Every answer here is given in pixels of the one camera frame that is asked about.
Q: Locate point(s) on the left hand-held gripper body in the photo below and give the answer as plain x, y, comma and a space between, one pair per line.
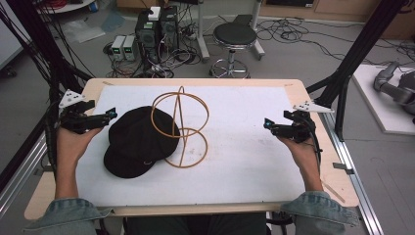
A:
78, 120

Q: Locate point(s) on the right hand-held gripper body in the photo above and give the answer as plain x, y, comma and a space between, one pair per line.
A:
298, 129

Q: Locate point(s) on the black hat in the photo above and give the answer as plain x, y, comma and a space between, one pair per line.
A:
140, 143

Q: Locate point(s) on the person's right hand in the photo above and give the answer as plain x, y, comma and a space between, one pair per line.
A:
301, 153

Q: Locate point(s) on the person's left hand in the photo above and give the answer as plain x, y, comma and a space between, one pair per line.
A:
70, 147

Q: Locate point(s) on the white table mat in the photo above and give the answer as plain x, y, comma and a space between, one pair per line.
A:
235, 169

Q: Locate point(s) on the grey power supply unit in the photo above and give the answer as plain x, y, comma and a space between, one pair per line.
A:
129, 47
118, 47

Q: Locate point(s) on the black computer tower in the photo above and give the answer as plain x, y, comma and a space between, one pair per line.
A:
169, 29
147, 36

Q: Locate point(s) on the white floor board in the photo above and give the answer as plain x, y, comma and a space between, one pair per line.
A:
381, 107

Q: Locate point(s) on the white desk leg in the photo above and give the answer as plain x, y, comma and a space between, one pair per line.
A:
257, 32
203, 36

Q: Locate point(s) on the black round stool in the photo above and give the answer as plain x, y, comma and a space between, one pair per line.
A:
234, 36

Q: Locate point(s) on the white box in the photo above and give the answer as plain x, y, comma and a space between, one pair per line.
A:
154, 13

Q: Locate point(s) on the metal bracket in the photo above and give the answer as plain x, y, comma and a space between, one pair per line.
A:
343, 167

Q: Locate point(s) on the aluminium rail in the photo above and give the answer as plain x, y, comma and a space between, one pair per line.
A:
352, 169
19, 173

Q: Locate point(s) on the black frame post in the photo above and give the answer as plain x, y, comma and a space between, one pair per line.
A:
36, 39
362, 49

